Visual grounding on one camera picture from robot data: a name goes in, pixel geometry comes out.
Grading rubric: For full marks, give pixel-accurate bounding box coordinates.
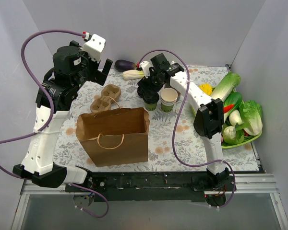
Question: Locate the black plastic coffee lid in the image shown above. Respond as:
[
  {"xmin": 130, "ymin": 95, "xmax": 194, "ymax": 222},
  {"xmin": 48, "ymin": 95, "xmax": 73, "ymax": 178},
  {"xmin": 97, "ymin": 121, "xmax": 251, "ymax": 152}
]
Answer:
[{"xmin": 143, "ymin": 93, "xmax": 159, "ymax": 104}]

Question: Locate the green white paper cup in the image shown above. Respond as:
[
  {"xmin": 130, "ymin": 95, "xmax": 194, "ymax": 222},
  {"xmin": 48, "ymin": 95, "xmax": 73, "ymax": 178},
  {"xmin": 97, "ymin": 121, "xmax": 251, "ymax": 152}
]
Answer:
[{"xmin": 144, "ymin": 103, "xmax": 157, "ymax": 111}]

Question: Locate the brown cardboard cup carrier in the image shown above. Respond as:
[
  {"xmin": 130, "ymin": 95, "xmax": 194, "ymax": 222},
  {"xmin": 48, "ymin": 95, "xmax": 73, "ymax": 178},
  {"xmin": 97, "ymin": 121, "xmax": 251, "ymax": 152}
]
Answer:
[{"xmin": 90, "ymin": 84, "xmax": 121, "ymax": 114}]

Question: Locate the brown paper bag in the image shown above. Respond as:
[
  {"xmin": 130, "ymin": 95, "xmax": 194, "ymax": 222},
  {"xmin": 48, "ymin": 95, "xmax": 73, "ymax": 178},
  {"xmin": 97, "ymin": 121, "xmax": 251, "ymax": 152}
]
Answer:
[{"xmin": 76, "ymin": 107, "xmax": 150, "ymax": 167}]

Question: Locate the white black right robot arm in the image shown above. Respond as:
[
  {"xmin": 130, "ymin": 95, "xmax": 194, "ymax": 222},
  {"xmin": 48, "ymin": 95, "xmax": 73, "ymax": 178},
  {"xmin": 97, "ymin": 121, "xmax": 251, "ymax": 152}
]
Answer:
[{"xmin": 137, "ymin": 53, "xmax": 229, "ymax": 190}]

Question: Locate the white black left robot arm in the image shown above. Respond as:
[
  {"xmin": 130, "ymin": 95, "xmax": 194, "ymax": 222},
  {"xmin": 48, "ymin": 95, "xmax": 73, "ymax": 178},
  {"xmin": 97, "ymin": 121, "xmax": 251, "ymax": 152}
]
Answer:
[{"xmin": 12, "ymin": 38, "xmax": 112, "ymax": 192}]

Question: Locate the stack of black lids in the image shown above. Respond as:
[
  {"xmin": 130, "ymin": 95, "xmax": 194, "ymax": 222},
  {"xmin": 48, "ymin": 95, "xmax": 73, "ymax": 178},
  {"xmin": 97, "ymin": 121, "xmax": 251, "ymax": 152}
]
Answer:
[{"xmin": 137, "ymin": 86, "xmax": 145, "ymax": 99}]

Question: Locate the brown cup with straws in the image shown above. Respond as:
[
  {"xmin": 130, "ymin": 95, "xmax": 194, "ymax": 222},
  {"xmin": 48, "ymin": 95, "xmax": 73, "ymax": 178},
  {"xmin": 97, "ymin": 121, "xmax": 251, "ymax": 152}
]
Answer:
[{"xmin": 164, "ymin": 83, "xmax": 180, "ymax": 101}]

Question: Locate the stack of paper cups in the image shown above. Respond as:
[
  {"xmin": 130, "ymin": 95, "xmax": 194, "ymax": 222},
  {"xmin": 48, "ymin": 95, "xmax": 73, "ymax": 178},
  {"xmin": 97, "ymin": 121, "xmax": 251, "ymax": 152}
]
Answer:
[{"xmin": 160, "ymin": 88, "xmax": 178, "ymax": 113}]

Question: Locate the green white toy leek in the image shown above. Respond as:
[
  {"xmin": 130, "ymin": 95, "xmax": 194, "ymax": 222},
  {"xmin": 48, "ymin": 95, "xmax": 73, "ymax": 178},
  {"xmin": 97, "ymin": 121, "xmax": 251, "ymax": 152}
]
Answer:
[{"xmin": 122, "ymin": 70, "xmax": 144, "ymax": 80}]

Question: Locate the purple toy eggplant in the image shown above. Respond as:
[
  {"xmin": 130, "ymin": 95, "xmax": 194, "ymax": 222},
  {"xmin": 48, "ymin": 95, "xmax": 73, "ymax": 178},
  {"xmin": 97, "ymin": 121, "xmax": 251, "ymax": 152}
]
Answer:
[{"xmin": 114, "ymin": 59, "xmax": 137, "ymax": 72}]

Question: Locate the floral patterned table mat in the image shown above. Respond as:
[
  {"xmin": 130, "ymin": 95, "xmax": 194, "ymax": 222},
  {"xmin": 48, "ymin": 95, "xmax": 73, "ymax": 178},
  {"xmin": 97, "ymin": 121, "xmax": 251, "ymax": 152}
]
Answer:
[{"xmin": 53, "ymin": 66, "xmax": 259, "ymax": 172}]

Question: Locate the orange toy carrot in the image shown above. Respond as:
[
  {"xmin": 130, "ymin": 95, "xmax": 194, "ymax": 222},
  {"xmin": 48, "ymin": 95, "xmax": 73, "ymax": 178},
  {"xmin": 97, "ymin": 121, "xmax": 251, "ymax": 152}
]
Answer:
[{"xmin": 223, "ymin": 104, "xmax": 234, "ymax": 114}]

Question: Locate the large toy napa cabbage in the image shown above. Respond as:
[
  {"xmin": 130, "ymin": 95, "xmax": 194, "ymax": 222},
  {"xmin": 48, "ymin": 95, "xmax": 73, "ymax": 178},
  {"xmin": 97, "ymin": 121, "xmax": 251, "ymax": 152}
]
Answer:
[{"xmin": 210, "ymin": 72, "xmax": 241, "ymax": 102}]

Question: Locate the white toy bok choy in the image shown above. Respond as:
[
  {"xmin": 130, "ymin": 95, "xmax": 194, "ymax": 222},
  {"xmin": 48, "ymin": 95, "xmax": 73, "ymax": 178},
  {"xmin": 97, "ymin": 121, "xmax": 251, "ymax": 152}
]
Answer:
[{"xmin": 222, "ymin": 126, "xmax": 244, "ymax": 145}]

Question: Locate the green plastic tray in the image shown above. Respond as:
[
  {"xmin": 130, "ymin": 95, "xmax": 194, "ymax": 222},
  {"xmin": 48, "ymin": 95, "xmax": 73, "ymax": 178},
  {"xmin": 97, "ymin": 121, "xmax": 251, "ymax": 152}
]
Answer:
[{"xmin": 221, "ymin": 131, "xmax": 262, "ymax": 149}]

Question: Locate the toy green lettuce head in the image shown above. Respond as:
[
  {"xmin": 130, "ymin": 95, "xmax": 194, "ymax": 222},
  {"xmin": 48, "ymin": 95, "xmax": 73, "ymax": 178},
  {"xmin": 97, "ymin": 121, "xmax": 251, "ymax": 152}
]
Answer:
[{"xmin": 239, "ymin": 100, "xmax": 263, "ymax": 136}]

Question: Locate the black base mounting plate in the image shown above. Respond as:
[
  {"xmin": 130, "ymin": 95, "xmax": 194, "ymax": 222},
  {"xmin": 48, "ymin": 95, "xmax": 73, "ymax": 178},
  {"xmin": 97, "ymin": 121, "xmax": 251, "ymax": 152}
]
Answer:
[{"xmin": 64, "ymin": 171, "xmax": 239, "ymax": 203}]

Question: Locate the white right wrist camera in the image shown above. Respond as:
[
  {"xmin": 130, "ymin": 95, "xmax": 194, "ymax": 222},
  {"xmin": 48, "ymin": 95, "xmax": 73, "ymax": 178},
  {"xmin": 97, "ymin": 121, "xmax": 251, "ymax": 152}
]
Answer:
[{"xmin": 139, "ymin": 61, "xmax": 152, "ymax": 78}]

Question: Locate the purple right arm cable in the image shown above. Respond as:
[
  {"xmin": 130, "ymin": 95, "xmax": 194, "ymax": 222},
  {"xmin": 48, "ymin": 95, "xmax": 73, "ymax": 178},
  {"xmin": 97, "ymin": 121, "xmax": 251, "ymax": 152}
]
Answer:
[{"xmin": 138, "ymin": 49, "xmax": 237, "ymax": 209}]

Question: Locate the aluminium frame rail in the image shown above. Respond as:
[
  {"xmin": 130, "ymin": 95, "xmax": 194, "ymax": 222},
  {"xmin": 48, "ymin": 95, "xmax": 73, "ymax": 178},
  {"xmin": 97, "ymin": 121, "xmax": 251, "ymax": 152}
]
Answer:
[{"xmin": 12, "ymin": 173, "xmax": 288, "ymax": 230}]

